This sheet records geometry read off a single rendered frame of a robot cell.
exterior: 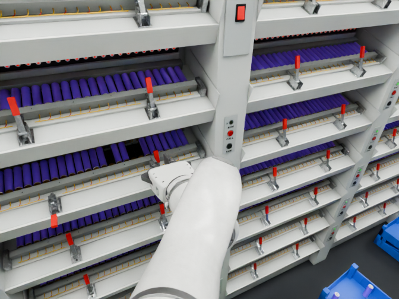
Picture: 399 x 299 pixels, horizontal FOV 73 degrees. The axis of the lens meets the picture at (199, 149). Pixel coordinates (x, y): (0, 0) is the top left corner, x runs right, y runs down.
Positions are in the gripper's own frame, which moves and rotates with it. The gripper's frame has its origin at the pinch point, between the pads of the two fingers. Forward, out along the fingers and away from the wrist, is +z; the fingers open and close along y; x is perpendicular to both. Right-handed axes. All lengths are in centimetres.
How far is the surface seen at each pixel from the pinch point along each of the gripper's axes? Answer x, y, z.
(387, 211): -83, 146, 16
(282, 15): 32.8, 33.2, -4.6
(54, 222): -5.8, -26.8, -3.7
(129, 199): -9.5, -9.5, 2.3
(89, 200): -6.9, -19.0, 2.8
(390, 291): -105, 113, -12
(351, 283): -66, 66, -17
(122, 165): -1.5, -9.1, 7.0
